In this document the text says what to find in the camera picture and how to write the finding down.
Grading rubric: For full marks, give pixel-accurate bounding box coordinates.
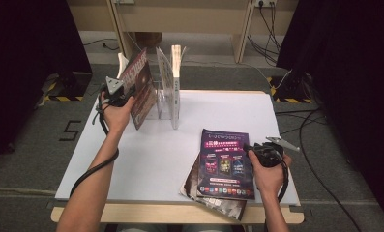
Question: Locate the hazard-striped black stand base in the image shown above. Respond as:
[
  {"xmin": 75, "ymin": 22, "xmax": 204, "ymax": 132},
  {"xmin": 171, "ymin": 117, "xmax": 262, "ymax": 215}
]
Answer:
[
  {"xmin": 266, "ymin": 74, "xmax": 313, "ymax": 104},
  {"xmin": 44, "ymin": 71, "xmax": 95, "ymax": 102}
]

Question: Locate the bundle of black wall cables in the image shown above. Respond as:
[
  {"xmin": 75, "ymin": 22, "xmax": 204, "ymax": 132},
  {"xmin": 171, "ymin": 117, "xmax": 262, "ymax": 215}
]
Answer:
[{"xmin": 247, "ymin": 1, "xmax": 282, "ymax": 67}]

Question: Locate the white table cover board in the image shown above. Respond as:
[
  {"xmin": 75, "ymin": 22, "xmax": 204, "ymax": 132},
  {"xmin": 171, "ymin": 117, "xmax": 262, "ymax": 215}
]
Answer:
[{"xmin": 54, "ymin": 88, "xmax": 301, "ymax": 207}]

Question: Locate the left hand-held gripper cable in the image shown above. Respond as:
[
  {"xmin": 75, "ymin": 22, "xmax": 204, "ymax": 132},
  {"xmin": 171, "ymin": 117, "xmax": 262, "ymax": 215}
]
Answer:
[{"xmin": 69, "ymin": 93, "xmax": 121, "ymax": 198}]

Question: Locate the black floor cable with plug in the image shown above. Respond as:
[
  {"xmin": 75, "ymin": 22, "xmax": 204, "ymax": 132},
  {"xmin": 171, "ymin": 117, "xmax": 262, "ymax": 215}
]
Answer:
[{"xmin": 82, "ymin": 38, "xmax": 120, "ymax": 52}]

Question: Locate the white wall socket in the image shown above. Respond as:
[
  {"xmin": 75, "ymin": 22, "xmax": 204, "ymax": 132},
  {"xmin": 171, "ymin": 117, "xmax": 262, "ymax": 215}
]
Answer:
[{"xmin": 253, "ymin": 0, "xmax": 278, "ymax": 8}]

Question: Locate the person's left hand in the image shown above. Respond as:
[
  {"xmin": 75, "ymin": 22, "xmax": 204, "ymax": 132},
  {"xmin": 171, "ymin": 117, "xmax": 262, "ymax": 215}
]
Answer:
[{"xmin": 100, "ymin": 91, "xmax": 137, "ymax": 137}]

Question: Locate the clear acrylic book rack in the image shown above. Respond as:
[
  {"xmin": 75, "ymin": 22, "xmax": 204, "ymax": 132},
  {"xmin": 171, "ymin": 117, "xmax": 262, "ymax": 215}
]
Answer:
[{"xmin": 133, "ymin": 72, "xmax": 182, "ymax": 121}]

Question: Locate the thin white cable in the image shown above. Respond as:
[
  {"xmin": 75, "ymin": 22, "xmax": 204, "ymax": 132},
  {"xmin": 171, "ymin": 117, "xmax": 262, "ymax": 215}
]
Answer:
[{"xmin": 125, "ymin": 30, "xmax": 292, "ymax": 92}]

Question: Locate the black curtain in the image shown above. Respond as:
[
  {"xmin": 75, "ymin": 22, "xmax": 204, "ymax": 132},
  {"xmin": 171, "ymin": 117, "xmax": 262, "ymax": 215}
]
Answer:
[
  {"xmin": 276, "ymin": 0, "xmax": 384, "ymax": 223},
  {"xmin": 0, "ymin": 0, "xmax": 94, "ymax": 170}
]

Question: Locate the long black floor cable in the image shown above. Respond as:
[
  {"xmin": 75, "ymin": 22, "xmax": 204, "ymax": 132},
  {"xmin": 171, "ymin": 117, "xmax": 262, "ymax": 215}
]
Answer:
[{"xmin": 298, "ymin": 108, "xmax": 363, "ymax": 232}]

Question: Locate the magazine with blue front cover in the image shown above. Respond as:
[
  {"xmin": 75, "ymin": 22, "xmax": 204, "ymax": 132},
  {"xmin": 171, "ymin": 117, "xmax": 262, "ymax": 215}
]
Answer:
[{"xmin": 196, "ymin": 128, "xmax": 256, "ymax": 201}]

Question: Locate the grey metal table bracket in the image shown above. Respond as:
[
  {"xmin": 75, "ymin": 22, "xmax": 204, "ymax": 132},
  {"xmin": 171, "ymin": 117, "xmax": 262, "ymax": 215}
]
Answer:
[
  {"xmin": 288, "ymin": 205, "xmax": 312, "ymax": 217},
  {"xmin": 45, "ymin": 198, "xmax": 69, "ymax": 211}
]

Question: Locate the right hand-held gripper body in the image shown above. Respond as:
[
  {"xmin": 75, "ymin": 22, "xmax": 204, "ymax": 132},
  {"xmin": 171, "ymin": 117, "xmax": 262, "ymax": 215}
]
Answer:
[{"xmin": 251, "ymin": 135, "xmax": 301, "ymax": 169}]

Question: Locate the person's right hand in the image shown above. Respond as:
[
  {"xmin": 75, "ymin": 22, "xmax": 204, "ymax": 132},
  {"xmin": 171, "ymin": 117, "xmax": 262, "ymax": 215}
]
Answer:
[{"xmin": 247, "ymin": 150, "xmax": 293, "ymax": 201}]

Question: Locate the beige wooden desk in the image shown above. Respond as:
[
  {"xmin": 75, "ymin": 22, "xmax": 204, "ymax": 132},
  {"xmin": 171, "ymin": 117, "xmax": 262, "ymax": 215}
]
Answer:
[{"xmin": 67, "ymin": 0, "xmax": 300, "ymax": 64}]

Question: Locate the light wooden table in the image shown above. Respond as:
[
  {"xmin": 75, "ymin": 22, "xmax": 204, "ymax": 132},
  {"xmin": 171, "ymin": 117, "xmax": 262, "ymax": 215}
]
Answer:
[{"xmin": 49, "ymin": 89, "xmax": 306, "ymax": 225}]

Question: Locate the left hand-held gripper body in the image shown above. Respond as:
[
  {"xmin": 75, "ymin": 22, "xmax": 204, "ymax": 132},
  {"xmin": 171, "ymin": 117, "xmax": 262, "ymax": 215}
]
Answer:
[{"xmin": 99, "ymin": 75, "xmax": 136, "ymax": 108}]

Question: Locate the white magazine with picture grid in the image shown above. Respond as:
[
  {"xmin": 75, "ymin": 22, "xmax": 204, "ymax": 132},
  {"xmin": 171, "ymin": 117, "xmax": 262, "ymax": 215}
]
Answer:
[{"xmin": 155, "ymin": 43, "xmax": 188, "ymax": 131}]

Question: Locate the brown cardboard box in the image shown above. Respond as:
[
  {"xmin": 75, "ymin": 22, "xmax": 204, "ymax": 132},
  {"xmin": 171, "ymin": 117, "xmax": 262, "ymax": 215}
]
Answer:
[{"xmin": 134, "ymin": 31, "xmax": 163, "ymax": 49}]

